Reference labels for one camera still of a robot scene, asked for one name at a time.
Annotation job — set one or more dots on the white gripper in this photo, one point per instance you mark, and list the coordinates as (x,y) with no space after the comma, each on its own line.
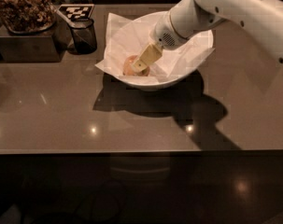
(162,34)

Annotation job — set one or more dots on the red yellow apple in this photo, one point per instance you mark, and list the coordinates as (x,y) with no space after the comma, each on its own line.
(128,70)

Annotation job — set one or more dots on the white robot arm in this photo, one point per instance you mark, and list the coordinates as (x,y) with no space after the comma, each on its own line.
(261,19)

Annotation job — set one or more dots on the white bowl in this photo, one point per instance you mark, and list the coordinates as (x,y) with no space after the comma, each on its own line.
(166,80)

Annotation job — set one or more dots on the white paper liner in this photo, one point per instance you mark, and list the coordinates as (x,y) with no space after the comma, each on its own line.
(125,44)

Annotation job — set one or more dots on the black mesh cup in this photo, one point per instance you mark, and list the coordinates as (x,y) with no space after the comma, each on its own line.
(83,34)

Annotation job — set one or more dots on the black white marker tag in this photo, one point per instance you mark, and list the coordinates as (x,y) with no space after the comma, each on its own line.
(76,12)

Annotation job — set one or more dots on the dark metal box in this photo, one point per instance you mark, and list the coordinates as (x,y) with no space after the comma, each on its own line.
(45,47)

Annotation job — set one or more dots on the clear jar of snacks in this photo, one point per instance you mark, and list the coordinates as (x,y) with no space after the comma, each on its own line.
(27,16)

